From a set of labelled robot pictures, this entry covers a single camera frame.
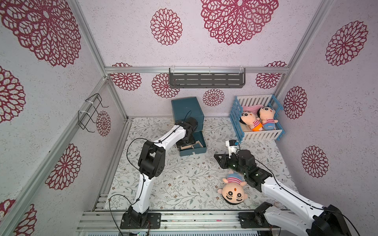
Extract grey wall shelf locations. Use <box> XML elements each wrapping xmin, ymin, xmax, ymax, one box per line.
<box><xmin>168</xmin><ymin>67</ymin><xmax>246</xmax><ymax>89</ymax></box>

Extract plush doll blue pants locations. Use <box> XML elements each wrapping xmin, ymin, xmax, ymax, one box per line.
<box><xmin>257</xmin><ymin>106</ymin><xmax>278</xmax><ymax>130</ymax></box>

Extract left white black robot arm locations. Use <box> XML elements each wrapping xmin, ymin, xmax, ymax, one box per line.
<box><xmin>129</xmin><ymin>117</ymin><xmax>198</xmax><ymax>215</ymax></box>

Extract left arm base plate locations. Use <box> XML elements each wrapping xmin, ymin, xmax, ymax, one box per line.
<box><xmin>120</xmin><ymin>212</ymin><xmax>161</xmax><ymax>230</ymax></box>

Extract blue white toy crib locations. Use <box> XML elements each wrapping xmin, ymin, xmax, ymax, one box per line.
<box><xmin>229</xmin><ymin>94</ymin><xmax>285</xmax><ymax>143</ymax></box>

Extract wooden brooch box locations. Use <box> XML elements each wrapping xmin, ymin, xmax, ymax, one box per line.
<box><xmin>180</xmin><ymin>144</ymin><xmax>195</xmax><ymax>150</ymax></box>
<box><xmin>192</xmin><ymin>141</ymin><xmax>204</xmax><ymax>149</ymax></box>

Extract plush doll orange pants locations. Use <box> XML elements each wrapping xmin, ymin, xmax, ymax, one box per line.
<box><xmin>239</xmin><ymin>112</ymin><xmax>263</xmax><ymax>131</ymax></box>

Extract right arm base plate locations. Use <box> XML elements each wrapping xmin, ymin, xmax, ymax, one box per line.
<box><xmin>238</xmin><ymin>212</ymin><xmax>271</xmax><ymax>229</ymax></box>

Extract black wire wall rack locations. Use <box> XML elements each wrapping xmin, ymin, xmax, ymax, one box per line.
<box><xmin>77</xmin><ymin>93</ymin><xmax>109</xmax><ymax>133</ymax></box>

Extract teal drawer cabinet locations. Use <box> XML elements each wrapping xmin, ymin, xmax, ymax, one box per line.
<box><xmin>171</xmin><ymin>97</ymin><xmax>207</xmax><ymax>156</ymax></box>

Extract pink crib blanket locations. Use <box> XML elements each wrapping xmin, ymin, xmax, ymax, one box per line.
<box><xmin>242</xmin><ymin>104</ymin><xmax>264</xmax><ymax>115</ymax></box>

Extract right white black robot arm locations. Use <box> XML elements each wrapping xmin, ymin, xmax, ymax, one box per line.
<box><xmin>214</xmin><ymin>149</ymin><xmax>351</xmax><ymax>236</ymax></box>

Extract aluminium front rail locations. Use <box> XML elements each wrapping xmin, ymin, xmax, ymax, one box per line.
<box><xmin>76</xmin><ymin>210</ymin><xmax>325</xmax><ymax>233</ymax></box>

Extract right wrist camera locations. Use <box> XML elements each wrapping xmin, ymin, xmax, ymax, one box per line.
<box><xmin>225</xmin><ymin>140</ymin><xmax>240</xmax><ymax>157</ymax></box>

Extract plush doll striped hat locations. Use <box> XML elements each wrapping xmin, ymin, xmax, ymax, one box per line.
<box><xmin>217</xmin><ymin>170</ymin><xmax>248</xmax><ymax>205</ymax></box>

